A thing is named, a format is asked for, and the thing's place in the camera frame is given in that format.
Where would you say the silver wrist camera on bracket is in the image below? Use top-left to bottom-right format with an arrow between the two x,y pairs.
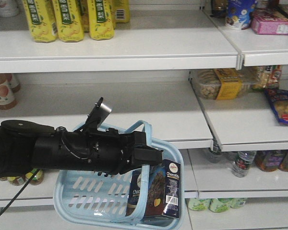
83,97 -> 112,130

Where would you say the blue snack bag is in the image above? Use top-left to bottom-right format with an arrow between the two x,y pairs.
264,89 -> 288,126

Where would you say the clear cookie tray yellow label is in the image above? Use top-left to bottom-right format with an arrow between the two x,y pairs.
192,68 -> 258,100

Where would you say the peach drink bottle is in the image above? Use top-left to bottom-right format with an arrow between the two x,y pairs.
0,74 -> 17,110

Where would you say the light blue plastic basket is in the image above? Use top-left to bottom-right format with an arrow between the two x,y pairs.
52,120 -> 185,230

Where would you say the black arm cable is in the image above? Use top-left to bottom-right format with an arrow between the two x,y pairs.
0,169 -> 43,223

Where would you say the yellow pear drink bottle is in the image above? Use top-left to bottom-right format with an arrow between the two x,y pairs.
22,0 -> 58,43

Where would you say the blue Chocofello cookie box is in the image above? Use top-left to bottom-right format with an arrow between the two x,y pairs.
125,158 -> 182,219

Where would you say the pink snack box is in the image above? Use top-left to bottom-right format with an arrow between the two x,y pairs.
251,11 -> 288,35

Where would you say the white supermarket shelf unit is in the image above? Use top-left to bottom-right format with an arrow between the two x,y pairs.
0,0 -> 288,230

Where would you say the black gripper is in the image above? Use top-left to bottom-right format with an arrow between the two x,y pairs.
33,130 -> 163,174

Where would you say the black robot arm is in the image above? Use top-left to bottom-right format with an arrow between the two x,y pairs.
0,120 -> 162,177

